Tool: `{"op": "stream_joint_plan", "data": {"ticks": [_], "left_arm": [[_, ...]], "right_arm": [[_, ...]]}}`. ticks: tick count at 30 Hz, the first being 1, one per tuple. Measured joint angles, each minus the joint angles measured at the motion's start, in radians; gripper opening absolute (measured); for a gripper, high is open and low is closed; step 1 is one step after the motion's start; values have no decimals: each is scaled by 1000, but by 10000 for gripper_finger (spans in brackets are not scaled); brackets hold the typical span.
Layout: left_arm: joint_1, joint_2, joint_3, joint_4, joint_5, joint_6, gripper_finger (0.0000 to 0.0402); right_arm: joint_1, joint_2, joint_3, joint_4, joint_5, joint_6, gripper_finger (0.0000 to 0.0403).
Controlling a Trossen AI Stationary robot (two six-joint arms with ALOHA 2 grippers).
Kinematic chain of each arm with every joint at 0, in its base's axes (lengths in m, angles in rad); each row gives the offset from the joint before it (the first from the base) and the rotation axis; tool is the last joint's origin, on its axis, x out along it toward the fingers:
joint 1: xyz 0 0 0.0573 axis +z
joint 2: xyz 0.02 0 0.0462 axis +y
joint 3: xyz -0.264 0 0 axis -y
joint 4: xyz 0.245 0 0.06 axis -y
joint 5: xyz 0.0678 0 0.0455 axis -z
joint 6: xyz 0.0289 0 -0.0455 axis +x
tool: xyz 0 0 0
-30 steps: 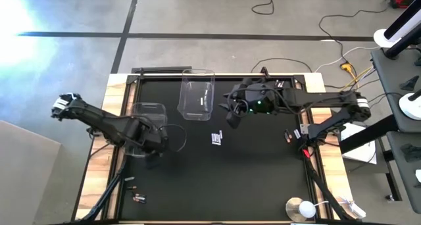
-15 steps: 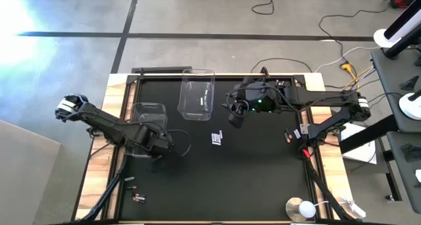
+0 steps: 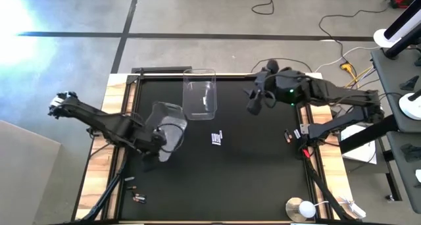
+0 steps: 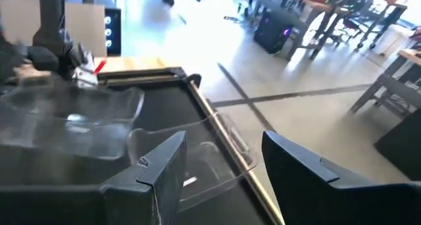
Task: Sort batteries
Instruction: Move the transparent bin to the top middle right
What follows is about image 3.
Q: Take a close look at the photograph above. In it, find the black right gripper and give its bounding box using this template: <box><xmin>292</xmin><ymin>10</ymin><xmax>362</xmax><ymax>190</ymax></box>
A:
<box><xmin>243</xmin><ymin>70</ymin><xmax>280</xmax><ymax>116</ymax></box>

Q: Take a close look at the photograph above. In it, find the clear plastic bin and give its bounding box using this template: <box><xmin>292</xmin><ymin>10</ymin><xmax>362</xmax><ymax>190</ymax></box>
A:
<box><xmin>182</xmin><ymin>68</ymin><xmax>218</xmax><ymax>121</ymax></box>
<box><xmin>144</xmin><ymin>101</ymin><xmax>188</xmax><ymax>163</ymax></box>

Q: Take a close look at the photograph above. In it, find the white globe lamp brass base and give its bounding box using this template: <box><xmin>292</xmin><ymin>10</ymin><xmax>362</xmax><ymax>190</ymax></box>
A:
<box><xmin>285</xmin><ymin>197</ymin><xmax>317</xmax><ymax>223</ymax></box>

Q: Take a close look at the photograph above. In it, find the white sheet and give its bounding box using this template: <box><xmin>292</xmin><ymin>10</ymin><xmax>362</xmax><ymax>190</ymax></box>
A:
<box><xmin>338</xmin><ymin>122</ymin><xmax>379</xmax><ymax>166</ymax></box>

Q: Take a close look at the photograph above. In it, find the black beam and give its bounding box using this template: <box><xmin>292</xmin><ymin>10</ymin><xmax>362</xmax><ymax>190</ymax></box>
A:
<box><xmin>338</xmin><ymin>114</ymin><xmax>399</xmax><ymax>155</ymax></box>

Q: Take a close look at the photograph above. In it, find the grey board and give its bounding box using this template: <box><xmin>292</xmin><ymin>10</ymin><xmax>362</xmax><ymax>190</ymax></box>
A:
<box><xmin>0</xmin><ymin>119</ymin><xmax>62</xmax><ymax>225</ymax></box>

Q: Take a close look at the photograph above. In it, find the grey side table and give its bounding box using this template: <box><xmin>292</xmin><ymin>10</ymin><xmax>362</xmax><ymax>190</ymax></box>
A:
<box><xmin>370</xmin><ymin>48</ymin><xmax>421</xmax><ymax>215</ymax></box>

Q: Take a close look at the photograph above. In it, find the white round-base stand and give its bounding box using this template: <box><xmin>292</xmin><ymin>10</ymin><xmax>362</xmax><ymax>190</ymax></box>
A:
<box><xmin>373</xmin><ymin>3</ymin><xmax>421</xmax><ymax>49</ymax></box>
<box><xmin>398</xmin><ymin>88</ymin><xmax>421</xmax><ymax>121</ymax></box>

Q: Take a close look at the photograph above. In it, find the small black object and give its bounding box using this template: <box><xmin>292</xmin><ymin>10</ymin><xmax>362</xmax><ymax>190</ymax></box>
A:
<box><xmin>399</xmin><ymin>75</ymin><xmax>420</xmax><ymax>91</ymax></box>
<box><xmin>399</xmin><ymin>143</ymin><xmax>421</xmax><ymax>163</ymax></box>

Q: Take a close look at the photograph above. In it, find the arched black floor cable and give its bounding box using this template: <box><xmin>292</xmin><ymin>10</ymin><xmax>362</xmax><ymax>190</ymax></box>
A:
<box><xmin>250</xmin><ymin>57</ymin><xmax>313</xmax><ymax>74</ymax></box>

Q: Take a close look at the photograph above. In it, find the black aluminium table frame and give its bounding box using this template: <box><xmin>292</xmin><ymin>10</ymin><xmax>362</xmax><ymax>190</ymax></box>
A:
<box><xmin>111</xmin><ymin>72</ymin><xmax>330</xmax><ymax>224</ymax></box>

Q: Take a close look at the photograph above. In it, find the yellow extension cord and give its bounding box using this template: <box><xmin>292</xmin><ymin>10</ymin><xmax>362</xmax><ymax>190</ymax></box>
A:
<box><xmin>339</xmin><ymin>62</ymin><xmax>374</xmax><ymax>88</ymax></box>

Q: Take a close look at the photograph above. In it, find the long black floor cable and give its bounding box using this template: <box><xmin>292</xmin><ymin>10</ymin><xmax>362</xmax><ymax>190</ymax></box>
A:
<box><xmin>318</xmin><ymin>6</ymin><xmax>392</xmax><ymax>66</ymax></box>

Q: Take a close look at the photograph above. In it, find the white floor cable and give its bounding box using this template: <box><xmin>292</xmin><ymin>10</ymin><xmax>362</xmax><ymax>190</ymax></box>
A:
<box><xmin>314</xmin><ymin>45</ymin><xmax>382</xmax><ymax>74</ymax></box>

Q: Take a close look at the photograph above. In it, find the white lamp cable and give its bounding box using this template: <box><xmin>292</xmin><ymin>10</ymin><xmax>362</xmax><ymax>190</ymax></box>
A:
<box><xmin>314</xmin><ymin>195</ymin><xmax>368</xmax><ymax>219</ymax></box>

